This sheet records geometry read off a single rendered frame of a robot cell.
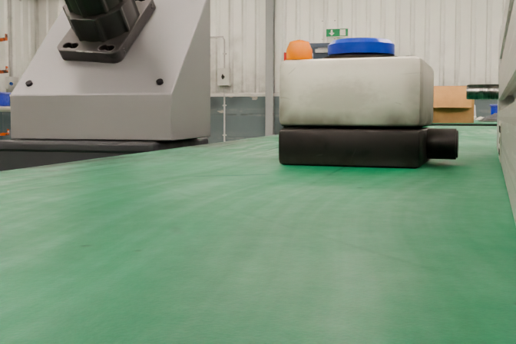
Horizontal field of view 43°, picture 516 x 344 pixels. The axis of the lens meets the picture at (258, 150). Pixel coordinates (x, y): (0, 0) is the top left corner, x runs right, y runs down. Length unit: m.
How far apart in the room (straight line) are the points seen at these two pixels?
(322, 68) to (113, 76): 0.45
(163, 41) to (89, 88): 0.11
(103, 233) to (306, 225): 0.05
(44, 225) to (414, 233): 0.09
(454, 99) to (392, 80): 2.36
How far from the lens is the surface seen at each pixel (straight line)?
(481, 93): 0.54
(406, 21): 11.66
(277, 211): 0.19
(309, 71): 0.36
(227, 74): 11.94
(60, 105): 0.79
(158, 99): 0.74
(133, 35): 0.82
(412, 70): 0.35
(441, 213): 0.20
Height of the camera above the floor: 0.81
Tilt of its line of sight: 3 degrees down
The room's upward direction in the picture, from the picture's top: straight up
